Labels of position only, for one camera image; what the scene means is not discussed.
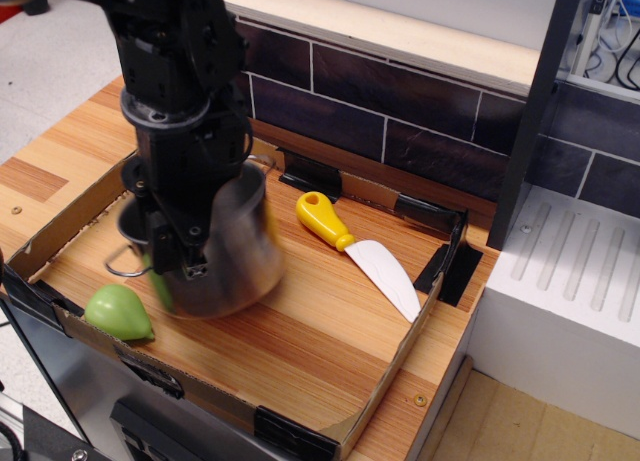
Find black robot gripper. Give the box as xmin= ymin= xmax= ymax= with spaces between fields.
xmin=121 ymin=93 xmax=250 ymax=277

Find white dish drying rack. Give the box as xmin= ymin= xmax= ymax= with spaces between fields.
xmin=468 ymin=187 xmax=639 ymax=437

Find yellow handled toy knife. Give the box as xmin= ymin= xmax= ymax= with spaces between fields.
xmin=295 ymin=191 xmax=421 ymax=323

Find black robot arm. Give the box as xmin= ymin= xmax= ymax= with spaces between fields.
xmin=81 ymin=0 xmax=253 ymax=278

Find black cables behind shelf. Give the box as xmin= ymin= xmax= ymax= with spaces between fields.
xmin=569 ymin=0 xmax=640 ymax=90

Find green plastic pear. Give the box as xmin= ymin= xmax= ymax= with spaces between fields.
xmin=84 ymin=284 xmax=155 ymax=341

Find cardboard fence with black tape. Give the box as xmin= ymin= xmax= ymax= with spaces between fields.
xmin=1 ymin=149 xmax=492 ymax=460

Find dark grey vertical post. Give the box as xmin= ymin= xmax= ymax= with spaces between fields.
xmin=487 ymin=0 xmax=580 ymax=250

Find stainless steel pot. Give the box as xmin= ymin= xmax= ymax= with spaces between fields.
xmin=117 ymin=155 xmax=285 ymax=318

